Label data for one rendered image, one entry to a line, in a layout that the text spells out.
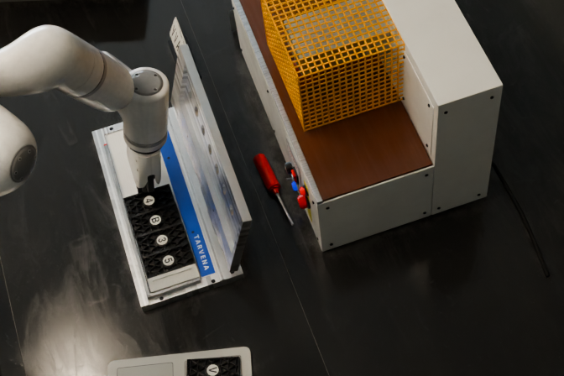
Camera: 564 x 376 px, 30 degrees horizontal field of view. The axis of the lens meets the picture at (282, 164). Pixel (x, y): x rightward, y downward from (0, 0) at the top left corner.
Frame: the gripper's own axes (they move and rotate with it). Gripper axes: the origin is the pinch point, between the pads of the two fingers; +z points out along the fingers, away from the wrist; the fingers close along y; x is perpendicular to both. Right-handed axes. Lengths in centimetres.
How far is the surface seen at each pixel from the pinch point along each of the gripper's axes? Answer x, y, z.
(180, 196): 6.4, 4.0, 1.4
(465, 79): 50, 22, -45
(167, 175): 5.3, -1.9, 1.6
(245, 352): 9.2, 40.6, 1.9
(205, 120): 11.5, 0.8, -18.3
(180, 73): 11.2, -15.3, -14.0
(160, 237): 0.1, 12.6, 1.5
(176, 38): 16.1, -35.5, -2.3
